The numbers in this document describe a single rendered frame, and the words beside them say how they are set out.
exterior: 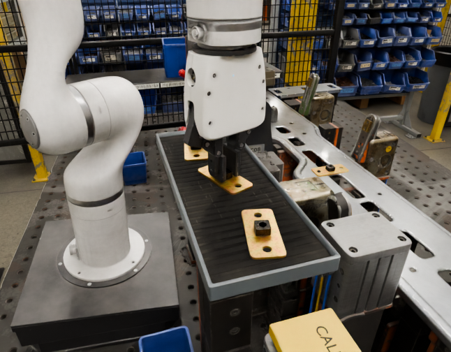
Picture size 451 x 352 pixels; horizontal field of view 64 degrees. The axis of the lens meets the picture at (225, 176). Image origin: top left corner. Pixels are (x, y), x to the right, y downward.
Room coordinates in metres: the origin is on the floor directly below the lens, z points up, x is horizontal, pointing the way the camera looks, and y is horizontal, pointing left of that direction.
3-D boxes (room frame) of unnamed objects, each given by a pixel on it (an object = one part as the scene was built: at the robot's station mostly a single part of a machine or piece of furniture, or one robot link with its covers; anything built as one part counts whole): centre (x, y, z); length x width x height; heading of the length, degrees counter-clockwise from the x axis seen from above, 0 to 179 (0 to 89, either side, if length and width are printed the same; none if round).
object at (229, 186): (0.44, 0.00, 1.17); 0.08 x 0.04 x 0.01; 38
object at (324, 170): (0.74, -0.25, 1.01); 0.08 x 0.04 x 0.01; 107
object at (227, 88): (0.44, 0.00, 1.29); 0.10 x 0.07 x 0.11; 128
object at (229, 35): (0.43, 0.00, 1.36); 0.09 x 0.08 x 0.03; 128
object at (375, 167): (0.85, -0.40, 0.87); 0.12 x 0.09 x 0.35; 107
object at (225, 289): (0.43, 0.00, 1.16); 0.37 x 0.14 x 0.02; 17
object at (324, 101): (1.20, -0.33, 0.87); 0.12 x 0.09 x 0.35; 107
